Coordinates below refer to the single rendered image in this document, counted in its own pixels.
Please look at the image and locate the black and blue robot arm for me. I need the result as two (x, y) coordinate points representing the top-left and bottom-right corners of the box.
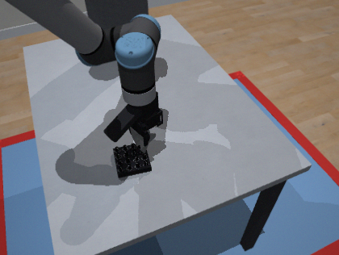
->
(5, 0), (161, 142)

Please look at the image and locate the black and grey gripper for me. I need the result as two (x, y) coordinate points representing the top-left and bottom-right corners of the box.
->
(128, 92), (163, 153)

